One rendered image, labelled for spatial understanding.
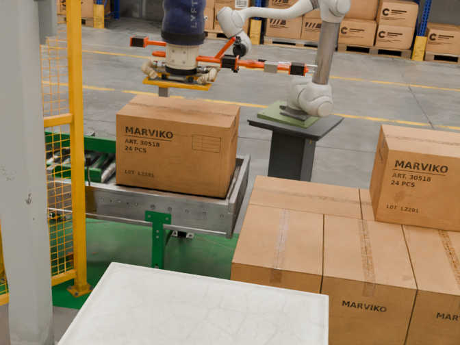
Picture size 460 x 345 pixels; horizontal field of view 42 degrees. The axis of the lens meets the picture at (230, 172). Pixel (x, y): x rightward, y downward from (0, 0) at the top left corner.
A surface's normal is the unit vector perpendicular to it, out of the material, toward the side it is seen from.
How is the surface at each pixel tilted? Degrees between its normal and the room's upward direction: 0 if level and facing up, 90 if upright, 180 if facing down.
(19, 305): 90
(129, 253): 0
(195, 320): 0
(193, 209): 90
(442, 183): 90
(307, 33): 89
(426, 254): 0
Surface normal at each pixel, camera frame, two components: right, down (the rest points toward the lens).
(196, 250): 0.07, -0.92
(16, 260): -0.15, 0.39
